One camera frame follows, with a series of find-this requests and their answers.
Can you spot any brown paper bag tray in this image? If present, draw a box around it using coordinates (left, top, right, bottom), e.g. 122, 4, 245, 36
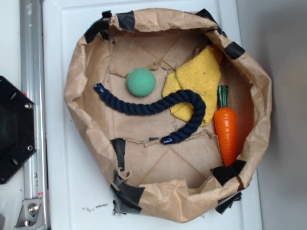
64, 8, 272, 223

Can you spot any green dimpled ball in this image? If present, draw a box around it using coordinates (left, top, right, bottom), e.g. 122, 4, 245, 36
127, 68, 156, 97

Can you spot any aluminium extrusion rail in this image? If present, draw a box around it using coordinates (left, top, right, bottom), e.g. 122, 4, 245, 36
20, 0, 51, 230

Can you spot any yellow microfiber cloth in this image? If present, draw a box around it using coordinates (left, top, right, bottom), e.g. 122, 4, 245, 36
162, 45, 224, 127

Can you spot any orange toy carrot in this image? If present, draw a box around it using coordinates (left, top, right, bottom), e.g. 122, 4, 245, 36
214, 85, 237, 167

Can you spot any dark blue twisted rope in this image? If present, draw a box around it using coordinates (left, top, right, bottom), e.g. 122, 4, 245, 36
93, 82, 207, 145

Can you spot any metal corner bracket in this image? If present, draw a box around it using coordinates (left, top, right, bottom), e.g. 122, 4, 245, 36
14, 198, 45, 230

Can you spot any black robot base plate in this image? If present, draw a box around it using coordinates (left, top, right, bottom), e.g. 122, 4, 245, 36
0, 76, 36, 184

